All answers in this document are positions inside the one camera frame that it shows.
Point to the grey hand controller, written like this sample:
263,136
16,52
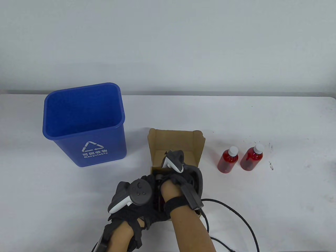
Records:
174,160
140,193

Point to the brown cardboard box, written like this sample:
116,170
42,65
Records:
173,139

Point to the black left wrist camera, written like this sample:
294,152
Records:
136,236

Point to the black wrist box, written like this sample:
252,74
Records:
193,197
101,242

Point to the person's left hand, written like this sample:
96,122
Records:
136,212

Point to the grey right hand controller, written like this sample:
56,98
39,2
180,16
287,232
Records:
174,160

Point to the black left wrist box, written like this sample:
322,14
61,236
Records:
101,242

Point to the person's right hand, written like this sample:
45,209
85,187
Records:
174,178

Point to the blue plastic recycling bin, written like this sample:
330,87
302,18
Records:
78,115

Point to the person's right forearm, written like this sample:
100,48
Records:
191,231

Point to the grey left hand controller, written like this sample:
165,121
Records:
140,193

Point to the black right wrist box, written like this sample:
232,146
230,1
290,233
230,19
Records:
193,197

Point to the person's left forearm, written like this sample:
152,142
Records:
123,236

